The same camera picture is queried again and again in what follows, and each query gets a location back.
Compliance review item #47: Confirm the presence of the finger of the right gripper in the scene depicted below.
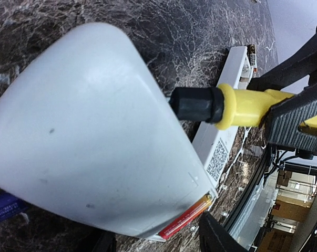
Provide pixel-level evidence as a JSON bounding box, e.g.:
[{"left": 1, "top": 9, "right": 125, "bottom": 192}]
[{"left": 247, "top": 27, "right": 317, "bottom": 91}]

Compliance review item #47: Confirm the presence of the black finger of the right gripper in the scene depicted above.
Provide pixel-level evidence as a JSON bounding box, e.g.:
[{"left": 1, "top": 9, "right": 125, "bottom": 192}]
[{"left": 264, "top": 84, "right": 317, "bottom": 153}]

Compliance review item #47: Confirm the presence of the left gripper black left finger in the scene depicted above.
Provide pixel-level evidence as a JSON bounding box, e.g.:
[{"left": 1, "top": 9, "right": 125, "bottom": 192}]
[{"left": 92, "top": 232, "right": 116, "bottom": 252}]

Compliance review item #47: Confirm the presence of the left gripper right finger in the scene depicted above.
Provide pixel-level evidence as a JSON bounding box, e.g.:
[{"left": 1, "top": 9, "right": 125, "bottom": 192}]
[{"left": 199, "top": 212, "right": 247, "bottom": 252}]

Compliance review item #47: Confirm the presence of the red orange AAA battery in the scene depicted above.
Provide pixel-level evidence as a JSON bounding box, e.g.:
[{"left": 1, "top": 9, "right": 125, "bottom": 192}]
[{"left": 158, "top": 193, "right": 213, "bottom": 240}]

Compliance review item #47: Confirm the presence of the yellow handled screwdriver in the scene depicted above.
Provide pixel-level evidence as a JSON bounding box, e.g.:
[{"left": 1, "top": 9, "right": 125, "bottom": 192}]
[{"left": 169, "top": 83, "right": 317, "bottom": 137}]

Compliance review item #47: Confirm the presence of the white remote control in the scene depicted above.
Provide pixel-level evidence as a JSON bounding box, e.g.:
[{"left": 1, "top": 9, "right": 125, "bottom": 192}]
[{"left": 192, "top": 46, "right": 253, "bottom": 189}]

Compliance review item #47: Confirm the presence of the purple blue AAA battery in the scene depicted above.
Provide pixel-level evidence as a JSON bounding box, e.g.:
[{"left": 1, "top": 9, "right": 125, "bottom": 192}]
[{"left": 0, "top": 193, "right": 28, "bottom": 223}]

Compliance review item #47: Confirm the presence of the grey remote control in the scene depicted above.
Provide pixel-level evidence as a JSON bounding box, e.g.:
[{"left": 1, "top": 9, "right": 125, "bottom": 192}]
[{"left": 0, "top": 23, "right": 213, "bottom": 239}]

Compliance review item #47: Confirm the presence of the black front rail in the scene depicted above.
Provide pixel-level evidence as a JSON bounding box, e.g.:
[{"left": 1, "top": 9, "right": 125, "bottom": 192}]
[{"left": 222, "top": 146, "right": 272, "bottom": 232}]

